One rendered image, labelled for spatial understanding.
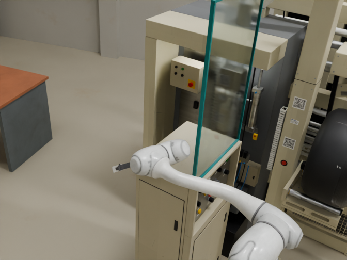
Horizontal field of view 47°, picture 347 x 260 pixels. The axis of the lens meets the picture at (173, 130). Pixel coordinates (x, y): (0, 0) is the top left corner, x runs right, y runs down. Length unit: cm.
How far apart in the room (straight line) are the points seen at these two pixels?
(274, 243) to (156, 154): 57
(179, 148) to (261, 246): 55
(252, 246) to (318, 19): 137
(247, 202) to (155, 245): 109
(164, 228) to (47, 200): 178
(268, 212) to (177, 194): 74
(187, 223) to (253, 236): 87
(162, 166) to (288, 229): 53
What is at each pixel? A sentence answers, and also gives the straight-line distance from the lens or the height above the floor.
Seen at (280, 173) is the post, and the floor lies 97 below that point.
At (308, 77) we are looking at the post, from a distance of 245.
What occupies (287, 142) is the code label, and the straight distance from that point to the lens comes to 267.
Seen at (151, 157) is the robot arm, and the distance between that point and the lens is 161.
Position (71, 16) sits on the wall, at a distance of 713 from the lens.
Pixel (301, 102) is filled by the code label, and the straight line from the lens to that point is 252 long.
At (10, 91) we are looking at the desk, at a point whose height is 78.
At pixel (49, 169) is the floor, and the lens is 432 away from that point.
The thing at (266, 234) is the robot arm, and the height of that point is 159.
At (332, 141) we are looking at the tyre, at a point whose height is 141.
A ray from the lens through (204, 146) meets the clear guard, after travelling 202.
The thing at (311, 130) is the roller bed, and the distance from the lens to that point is 304.
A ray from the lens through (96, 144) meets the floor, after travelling 462.
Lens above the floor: 261
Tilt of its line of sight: 32 degrees down
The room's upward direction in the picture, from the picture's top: 4 degrees clockwise
